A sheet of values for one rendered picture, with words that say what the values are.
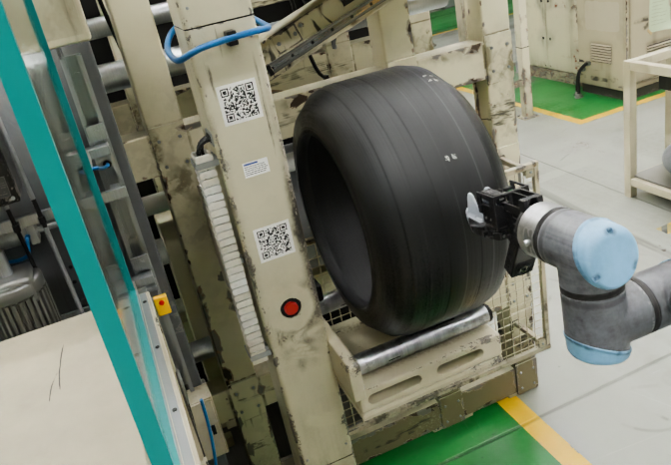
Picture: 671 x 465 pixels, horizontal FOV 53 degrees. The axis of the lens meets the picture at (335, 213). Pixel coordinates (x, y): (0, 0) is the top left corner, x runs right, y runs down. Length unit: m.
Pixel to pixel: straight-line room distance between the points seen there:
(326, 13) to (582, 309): 1.01
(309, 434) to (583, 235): 0.88
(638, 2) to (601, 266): 4.98
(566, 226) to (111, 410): 0.66
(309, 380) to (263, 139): 0.56
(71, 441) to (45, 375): 0.18
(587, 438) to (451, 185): 1.51
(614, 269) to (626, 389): 1.83
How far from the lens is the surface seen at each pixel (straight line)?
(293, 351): 1.48
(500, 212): 1.14
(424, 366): 1.52
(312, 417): 1.59
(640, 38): 5.94
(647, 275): 1.11
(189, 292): 2.20
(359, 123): 1.28
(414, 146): 1.26
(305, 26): 1.70
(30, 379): 1.09
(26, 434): 0.98
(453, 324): 1.54
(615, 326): 1.04
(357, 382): 1.44
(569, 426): 2.64
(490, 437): 2.60
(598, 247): 0.96
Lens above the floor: 1.79
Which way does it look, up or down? 24 degrees down
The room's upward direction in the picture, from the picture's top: 12 degrees counter-clockwise
